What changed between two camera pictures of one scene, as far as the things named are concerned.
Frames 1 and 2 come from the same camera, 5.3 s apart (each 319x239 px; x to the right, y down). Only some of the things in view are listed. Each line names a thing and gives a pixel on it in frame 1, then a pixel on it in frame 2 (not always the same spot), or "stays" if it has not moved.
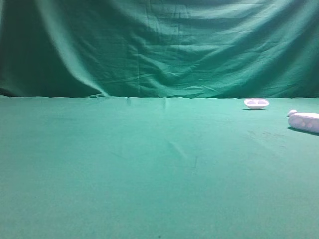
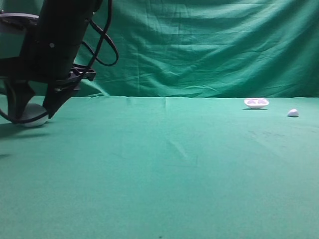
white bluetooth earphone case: x=308 y=121 to x=35 y=115
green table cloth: x=76 y=167 stays
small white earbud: x=291 y=112 stays
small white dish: x=256 y=103 stays
